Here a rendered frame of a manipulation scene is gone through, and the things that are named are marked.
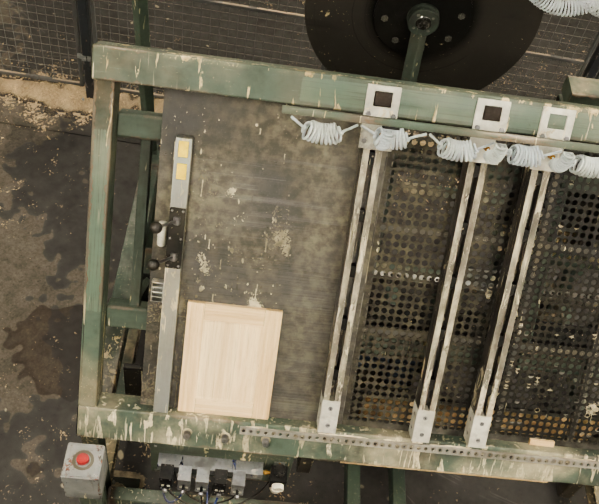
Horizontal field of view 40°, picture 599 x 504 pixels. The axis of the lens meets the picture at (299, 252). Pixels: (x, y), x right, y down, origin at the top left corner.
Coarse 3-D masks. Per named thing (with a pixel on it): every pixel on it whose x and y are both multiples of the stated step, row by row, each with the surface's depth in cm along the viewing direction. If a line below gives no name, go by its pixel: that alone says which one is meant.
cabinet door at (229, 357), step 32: (192, 320) 270; (224, 320) 270; (256, 320) 270; (192, 352) 274; (224, 352) 274; (256, 352) 275; (192, 384) 278; (224, 384) 278; (256, 384) 278; (256, 416) 282
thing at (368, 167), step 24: (360, 144) 243; (360, 168) 249; (360, 192) 251; (360, 216) 255; (360, 240) 257; (360, 264) 259; (336, 312) 266; (336, 336) 267; (336, 360) 274; (336, 384) 274; (336, 408) 276
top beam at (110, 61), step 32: (96, 64) 233; (128, 64) 234; (160, 64) 234; (192, 64) 234; (224, 64) 235; (256, 64) 236; (256, 96) 238; (288, 96) 238; (320, 96) 238; (352, 96) 239; (416, 96) 239; (448, 96) 240; (480, 96) 240; (512, 96) 245; (512, 128) 243; (576, 128) 244
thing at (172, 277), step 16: (176, 144) 248; (192, 144) 250; (176, 160) 250; (176, 192) 253; (176, 272) 262; (176, 288) 264; (176, 304) 265; (176, 320) 269; (160, 336) 269; (160, 352) 271; (160, 368) 273; (160, 384) 275; (160, 400) 277
